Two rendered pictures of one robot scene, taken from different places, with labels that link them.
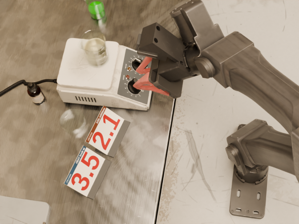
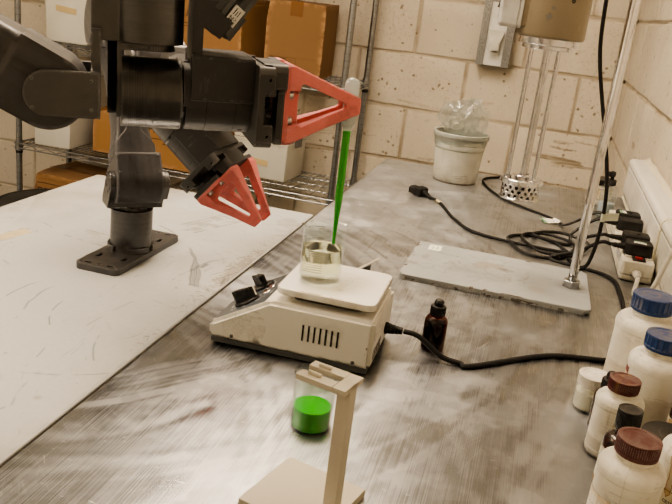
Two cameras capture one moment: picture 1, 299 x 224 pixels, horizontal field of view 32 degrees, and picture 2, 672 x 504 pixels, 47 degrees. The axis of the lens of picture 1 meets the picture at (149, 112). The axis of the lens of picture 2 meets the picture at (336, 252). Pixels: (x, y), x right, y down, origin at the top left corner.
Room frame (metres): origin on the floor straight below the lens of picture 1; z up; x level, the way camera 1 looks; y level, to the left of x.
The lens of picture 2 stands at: (1.50, 0.04, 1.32)
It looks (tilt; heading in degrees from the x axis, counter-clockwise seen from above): 18 degrees down; 176
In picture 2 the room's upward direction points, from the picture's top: 7 degrees clockwise
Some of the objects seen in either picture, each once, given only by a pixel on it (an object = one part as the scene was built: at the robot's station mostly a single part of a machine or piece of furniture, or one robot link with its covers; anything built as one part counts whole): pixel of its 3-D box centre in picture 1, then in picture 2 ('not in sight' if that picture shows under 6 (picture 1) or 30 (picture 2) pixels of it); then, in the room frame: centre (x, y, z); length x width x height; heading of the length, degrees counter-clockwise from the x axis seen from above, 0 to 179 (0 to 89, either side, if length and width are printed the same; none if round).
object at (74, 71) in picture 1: (88, 63); (336, 283); (0.61, 0.11, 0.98); 0.12 x 0.12 x 0.01; 73
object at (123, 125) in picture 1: (108, 131); not in sight; (0.47, 0.09, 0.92); 0.09 x 0.06 x 0.04; 149
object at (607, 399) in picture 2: not in sight; (616, 416); (0.81, 0.40, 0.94); 0.05 x 0.05 x 0.09
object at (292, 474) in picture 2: not in sight; (310, 436); (0.93, 0.08, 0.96); 0.08 x 0.08 x 0.13; 58
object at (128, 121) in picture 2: not in sight; (151, 85); (0.84, -0.08, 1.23); 0.07 x 0.06 x 0.07; 103
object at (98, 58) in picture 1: (94, 49); (324, 252); (0.62, 0.09, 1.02); 0.06 x 0.05 x 0.08; 107
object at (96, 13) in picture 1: (95, 6); (313, 399); (0.80, 0.09, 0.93); 0.04 x 0.04 x 0.06
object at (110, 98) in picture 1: (103, 74); (313, 312); (0.60, 0.09, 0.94); 0.22 x 0.13 x 0.08; 73
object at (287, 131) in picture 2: not in sight; (305, 101); (0.81, 0.05, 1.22); 0.09 x 0.07 x 0.07; 103
